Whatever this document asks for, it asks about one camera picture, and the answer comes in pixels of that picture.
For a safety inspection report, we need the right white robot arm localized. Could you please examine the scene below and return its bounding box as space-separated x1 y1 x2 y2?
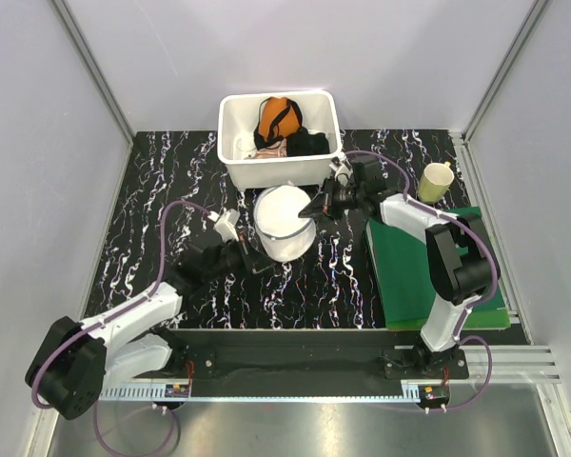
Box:
299 155 500 378

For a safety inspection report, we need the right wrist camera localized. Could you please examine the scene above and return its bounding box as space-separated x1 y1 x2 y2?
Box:
329 157 353 186

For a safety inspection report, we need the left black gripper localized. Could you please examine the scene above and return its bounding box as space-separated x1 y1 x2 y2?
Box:
204 232 274 283

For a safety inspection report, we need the black garment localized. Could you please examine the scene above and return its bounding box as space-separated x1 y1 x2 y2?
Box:
286 127 330 157

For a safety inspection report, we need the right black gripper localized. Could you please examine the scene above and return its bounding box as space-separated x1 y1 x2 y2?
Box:
300 176 365 222

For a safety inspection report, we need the white plastic bin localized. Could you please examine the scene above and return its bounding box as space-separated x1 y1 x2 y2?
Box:
217 89 343 190

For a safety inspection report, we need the orange black bra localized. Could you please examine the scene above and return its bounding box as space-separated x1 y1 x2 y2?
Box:
253 97 303 149

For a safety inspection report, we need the black marbled mat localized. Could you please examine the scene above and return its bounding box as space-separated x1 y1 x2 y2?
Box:
73 128 534 345

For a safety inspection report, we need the yellow-green cup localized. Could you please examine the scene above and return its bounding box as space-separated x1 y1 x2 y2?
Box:
417 162 455 204

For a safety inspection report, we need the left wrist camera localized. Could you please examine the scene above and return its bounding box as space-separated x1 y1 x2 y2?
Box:
208 209 240 243

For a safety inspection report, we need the white cable duct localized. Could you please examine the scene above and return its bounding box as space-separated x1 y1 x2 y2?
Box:
100 382 420 403

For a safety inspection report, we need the green folder stack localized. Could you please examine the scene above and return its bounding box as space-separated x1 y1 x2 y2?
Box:
365 219 511 331

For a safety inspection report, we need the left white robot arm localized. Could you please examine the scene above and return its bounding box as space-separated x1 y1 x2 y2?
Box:
25 237 274 420

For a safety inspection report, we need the pink garment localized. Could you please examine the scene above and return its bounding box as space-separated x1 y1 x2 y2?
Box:
246 143 287 159

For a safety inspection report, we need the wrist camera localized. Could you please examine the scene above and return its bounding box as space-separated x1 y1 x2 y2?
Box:
329 157 353 186
208 209 240 243

